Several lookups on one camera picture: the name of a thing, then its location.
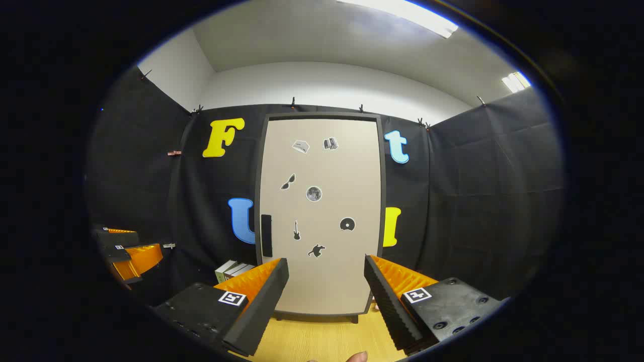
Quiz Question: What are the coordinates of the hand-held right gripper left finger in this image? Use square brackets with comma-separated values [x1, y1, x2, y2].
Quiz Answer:
[152, 257, 290, 357]

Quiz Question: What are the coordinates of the row of black cloth clips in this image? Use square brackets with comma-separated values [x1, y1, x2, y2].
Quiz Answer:
[140, 69, 488, 130]

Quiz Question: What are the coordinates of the brown book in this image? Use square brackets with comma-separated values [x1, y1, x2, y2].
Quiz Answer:
[225, 263, 255, 281]

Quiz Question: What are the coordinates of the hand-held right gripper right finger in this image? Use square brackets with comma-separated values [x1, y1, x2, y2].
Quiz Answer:
[363, 254, 505, 356]

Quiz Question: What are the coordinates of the small ceiling light panel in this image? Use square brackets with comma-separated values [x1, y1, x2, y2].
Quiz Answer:
[502, 71, 532, 94]

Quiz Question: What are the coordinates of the black cabinet door handle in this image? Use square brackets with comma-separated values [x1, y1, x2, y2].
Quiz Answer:
[261, 214, 273, 258]

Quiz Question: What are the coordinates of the black backdrop cloth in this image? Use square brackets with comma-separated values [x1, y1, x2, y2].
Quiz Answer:
[86, 65, 567, 312]

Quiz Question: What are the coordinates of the long ceiling light panel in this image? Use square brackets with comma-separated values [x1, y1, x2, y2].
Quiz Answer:
[336, 0, 459, 39]

